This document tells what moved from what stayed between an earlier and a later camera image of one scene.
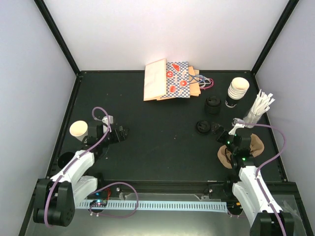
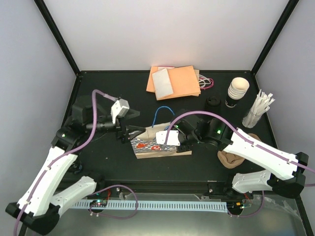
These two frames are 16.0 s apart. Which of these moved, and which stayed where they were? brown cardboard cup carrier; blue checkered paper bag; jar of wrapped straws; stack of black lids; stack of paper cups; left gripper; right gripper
Moved: right gripper; blue checkered paper bag; left gripper
Stayed: brown cardboard cup carrier; jar of wrapped straws; stack of black lids; stack of paper cups
